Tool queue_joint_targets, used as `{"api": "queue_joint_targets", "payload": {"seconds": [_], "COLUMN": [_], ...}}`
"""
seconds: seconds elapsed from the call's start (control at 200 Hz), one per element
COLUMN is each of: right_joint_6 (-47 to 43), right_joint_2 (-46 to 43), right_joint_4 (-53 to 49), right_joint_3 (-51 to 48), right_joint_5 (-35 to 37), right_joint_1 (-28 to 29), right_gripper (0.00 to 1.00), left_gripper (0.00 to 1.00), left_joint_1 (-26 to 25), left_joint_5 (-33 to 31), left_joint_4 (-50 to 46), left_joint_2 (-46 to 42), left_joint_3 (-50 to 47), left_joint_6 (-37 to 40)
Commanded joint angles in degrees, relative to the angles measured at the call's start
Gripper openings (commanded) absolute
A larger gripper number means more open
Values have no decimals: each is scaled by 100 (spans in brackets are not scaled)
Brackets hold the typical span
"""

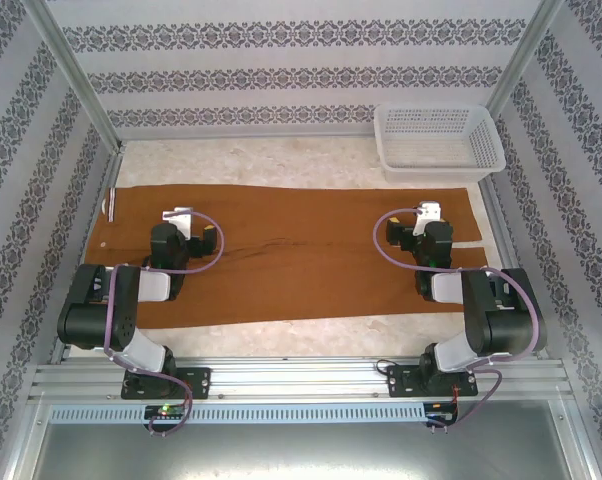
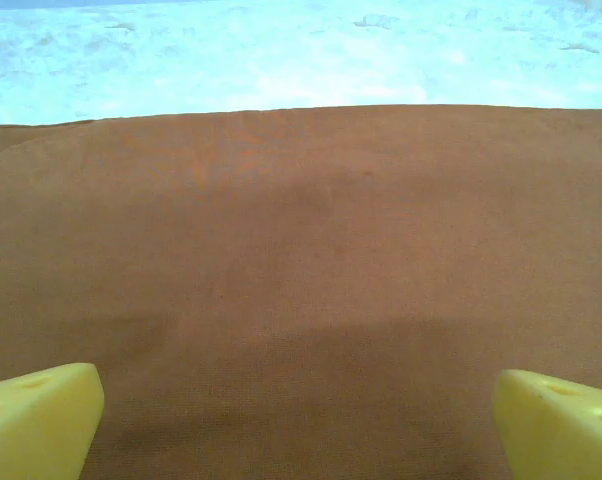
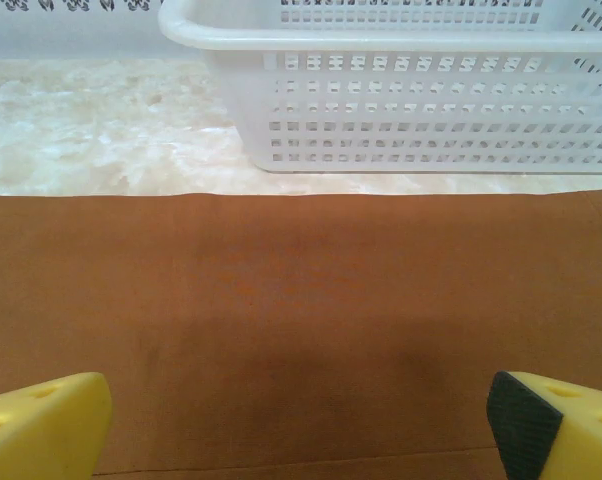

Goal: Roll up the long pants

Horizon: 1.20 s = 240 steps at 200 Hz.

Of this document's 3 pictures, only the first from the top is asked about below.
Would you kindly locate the brown long pants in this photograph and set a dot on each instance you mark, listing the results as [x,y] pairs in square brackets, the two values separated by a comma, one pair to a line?
[306,260]

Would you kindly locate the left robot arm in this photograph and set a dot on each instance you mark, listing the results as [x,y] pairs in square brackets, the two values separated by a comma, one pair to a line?
[91,320]

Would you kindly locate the white perforated plastic basket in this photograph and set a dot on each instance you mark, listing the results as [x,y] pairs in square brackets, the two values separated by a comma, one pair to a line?
[431,172]

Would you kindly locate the grey sheet metal panel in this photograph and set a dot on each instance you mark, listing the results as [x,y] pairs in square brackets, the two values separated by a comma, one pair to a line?
[301,450]

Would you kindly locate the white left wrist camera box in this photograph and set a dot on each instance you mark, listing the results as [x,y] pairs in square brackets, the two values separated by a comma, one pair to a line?
[178,217]

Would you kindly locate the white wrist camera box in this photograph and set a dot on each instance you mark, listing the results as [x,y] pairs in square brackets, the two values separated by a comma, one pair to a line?
[430,210]
[178,217]

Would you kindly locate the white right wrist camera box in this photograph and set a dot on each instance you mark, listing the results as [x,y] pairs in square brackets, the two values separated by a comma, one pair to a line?
[430,210]

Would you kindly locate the aluminium table side rail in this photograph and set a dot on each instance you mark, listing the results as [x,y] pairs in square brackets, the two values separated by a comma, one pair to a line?
[110,170]
[501,225]

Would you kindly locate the aluminium table end rail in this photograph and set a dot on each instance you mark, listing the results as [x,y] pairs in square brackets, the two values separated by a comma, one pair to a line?
[231,134]

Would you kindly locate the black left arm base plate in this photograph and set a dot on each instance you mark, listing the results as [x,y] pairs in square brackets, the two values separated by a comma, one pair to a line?
[196,382]

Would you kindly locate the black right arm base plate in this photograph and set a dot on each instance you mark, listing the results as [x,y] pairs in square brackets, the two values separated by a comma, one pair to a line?
[401,381]

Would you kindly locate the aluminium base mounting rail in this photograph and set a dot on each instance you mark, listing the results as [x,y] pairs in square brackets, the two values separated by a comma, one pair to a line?
[301,380]

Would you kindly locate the aluminium frame post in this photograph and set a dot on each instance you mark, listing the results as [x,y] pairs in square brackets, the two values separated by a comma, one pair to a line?
[525,60]
[76,75]

